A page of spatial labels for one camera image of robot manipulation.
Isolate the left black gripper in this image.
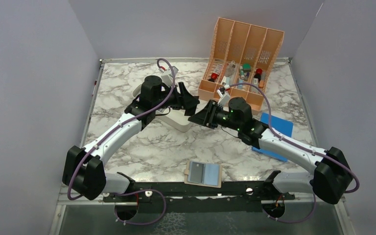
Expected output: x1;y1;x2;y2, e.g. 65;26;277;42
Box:
153;82;200;110

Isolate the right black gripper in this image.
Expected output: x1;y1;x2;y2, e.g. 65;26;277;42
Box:
188;99;241;132

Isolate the white oblong plastic tray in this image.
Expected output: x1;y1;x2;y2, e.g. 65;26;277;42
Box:
125;94;191;132

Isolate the black credit card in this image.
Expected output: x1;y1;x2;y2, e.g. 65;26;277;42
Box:
188;162;205;184

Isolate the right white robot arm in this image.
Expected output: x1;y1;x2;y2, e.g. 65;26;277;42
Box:
188;97;354;204

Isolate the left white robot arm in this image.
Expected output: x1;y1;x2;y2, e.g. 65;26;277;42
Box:
62;75;200;201

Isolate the red capped black bottle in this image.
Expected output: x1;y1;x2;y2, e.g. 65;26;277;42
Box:
208;73;219;82

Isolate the green capped bottle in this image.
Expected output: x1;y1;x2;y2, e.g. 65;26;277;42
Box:
242;63;252;72

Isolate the orange marker pen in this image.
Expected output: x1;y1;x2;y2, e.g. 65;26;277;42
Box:
258;71;266;89

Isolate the red capped bottle right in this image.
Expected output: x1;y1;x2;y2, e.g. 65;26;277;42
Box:
254;69;263;82

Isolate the peach plastic desk organizer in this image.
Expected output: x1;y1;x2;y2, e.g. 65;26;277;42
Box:
198;18;284;115

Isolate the blue flat board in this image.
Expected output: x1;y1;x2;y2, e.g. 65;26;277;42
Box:
251;112;294;163

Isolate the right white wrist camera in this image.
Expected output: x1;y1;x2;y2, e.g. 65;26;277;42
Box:
217;88;230;106

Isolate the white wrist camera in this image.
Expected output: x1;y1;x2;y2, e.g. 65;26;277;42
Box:
161;68;173;87
217;88;230;106

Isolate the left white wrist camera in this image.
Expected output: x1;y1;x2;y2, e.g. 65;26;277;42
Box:
161;68;173;87

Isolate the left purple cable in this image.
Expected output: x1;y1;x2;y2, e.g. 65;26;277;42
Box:
67;58;176;226

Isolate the purple cable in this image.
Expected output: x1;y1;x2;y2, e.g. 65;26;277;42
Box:
67;58;176;226
218;82;360;224

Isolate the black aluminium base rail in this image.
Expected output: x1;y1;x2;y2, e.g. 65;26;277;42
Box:
57;180;346;215

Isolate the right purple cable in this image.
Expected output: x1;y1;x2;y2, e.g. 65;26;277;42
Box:
218;82;360;224

